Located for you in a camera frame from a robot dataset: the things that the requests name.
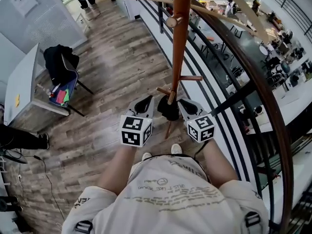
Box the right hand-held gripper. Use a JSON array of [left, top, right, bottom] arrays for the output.
[[177, 98, 216, 144]]

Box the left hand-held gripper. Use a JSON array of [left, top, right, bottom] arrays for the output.
[[119, 95, 156, 148]]

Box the black cloth item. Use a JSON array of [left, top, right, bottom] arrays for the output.
[[157, 95, 181, 122]]

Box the brown wooden coat rack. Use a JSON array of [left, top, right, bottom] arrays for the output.
[[156, 0, 204, 140]]

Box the person's left forearm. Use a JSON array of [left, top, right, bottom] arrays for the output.
[[97, 144, 141, 196]]

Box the person's right forearm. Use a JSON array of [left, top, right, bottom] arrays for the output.
[[199, 138, 239, 189]]

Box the person's right white shoe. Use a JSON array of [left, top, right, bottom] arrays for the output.
[[170, 143, 183, 155]]

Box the dark metal balcony railing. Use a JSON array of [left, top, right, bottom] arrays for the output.
[[133, 0, 295, 234]]

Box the green cloth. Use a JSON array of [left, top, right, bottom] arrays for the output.
[[60, 88, 71, 106]]

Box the grey chair with black legs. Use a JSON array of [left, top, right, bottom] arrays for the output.
[[48, 53, 95, 117]]

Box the red cloth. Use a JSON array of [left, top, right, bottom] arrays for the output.
[[55, 89, 67, 104]]

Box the person's cream printed shirt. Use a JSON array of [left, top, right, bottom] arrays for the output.
[[60, 154, 271, 234]]

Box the clear bottle with red cap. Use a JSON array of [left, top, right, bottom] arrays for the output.
[[36, 83, 54, 97]]

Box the black jacket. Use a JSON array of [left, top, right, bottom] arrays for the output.
[[43, 44, 80, 86]]

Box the small white stand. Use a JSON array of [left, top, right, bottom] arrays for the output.
[[76, 12, 90, 32]]

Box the white table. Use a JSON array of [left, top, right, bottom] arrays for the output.
[[3, 42, 71, 127]]

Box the black metal far railing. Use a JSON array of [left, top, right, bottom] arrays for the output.
[[255, 0, 312, 37]]

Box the white paper notice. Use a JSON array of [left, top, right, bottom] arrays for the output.
[[10, 0, 40, 17]]

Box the black floor cable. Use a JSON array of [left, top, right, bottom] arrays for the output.
[[24, 154, 67, 222]]

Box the black strap buckle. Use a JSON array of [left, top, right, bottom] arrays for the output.
[[74, 219, 94, 234], [243, 211, 262, 229]]

